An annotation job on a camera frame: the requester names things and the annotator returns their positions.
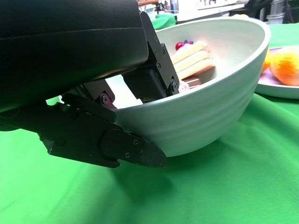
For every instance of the pale green bowl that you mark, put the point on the pale green bowl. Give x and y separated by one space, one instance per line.
198 121

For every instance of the orange wedge bread with hole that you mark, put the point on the orange wedge bread with hole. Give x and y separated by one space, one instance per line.
287 67

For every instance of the salmon pink cake slice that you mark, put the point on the salmon pink cake slice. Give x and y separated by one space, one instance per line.
191 60

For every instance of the chocolate brown cake slice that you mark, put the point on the chocolate brown cake slice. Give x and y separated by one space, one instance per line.
192 82

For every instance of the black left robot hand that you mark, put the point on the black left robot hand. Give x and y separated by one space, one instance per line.
58 58

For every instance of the green tablecloth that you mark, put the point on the green tablecloth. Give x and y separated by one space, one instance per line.
210 186

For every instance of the lavender round plate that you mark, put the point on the lavender round plate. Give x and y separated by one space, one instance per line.
275 89

